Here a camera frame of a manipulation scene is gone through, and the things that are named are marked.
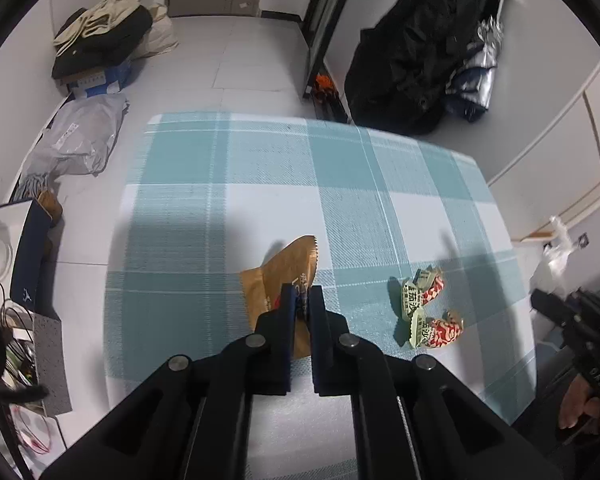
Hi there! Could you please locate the white tissue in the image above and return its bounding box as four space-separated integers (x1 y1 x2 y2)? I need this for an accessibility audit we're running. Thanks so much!
530 216 578 299

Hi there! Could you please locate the brown foil wrapper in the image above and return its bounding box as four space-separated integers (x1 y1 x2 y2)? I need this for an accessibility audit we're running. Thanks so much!
239 235 318 330

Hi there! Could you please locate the person's right hand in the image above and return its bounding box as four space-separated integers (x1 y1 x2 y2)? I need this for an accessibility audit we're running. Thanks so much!
558 375 600 429

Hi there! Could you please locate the red patterned candy wrapper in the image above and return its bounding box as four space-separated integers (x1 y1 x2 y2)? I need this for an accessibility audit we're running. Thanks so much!
408 308 464 348

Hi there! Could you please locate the red checkered candy wrapper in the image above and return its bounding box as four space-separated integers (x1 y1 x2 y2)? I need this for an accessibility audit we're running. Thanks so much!
401 266 445 321

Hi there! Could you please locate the teal plaid tablecloth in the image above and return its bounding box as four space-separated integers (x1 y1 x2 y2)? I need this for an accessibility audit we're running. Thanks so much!
101 110 539 480

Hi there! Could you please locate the grey perforated panel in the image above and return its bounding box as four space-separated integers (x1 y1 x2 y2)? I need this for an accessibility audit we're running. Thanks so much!
32 313 72 417

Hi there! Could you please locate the black hanging coat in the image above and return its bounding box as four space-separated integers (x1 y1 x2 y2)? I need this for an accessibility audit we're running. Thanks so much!
344 0 496 136

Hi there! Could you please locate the silver folded umbrella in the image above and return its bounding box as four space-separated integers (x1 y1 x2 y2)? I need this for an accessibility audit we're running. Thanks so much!
445 16 504 122

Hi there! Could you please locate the grey plastic mailer bag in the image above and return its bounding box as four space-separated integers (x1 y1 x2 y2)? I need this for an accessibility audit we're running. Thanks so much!
21 93 129 178

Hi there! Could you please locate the blue cardboard box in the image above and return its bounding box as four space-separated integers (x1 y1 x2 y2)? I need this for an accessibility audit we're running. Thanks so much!
59 58 132 99

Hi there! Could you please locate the cream tote bag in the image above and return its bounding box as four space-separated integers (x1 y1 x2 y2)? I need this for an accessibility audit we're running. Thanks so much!
131 3 178 60

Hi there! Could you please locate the pile of clothes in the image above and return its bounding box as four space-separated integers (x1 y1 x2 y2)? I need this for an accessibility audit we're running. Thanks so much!
52 0 152 80

